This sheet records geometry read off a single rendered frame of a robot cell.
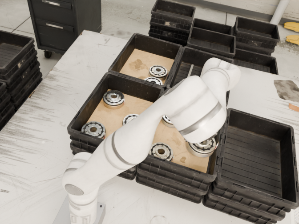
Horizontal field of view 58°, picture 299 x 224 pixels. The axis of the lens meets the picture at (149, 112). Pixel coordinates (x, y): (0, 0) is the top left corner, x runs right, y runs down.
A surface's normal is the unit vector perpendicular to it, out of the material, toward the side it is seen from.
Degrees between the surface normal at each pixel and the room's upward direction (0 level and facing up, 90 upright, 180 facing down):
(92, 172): 79
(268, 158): 0
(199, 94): 31
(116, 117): 0
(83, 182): 83
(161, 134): 0
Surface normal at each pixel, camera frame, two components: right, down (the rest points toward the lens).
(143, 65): 0.11, -0.68
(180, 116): -0.47, 0.41
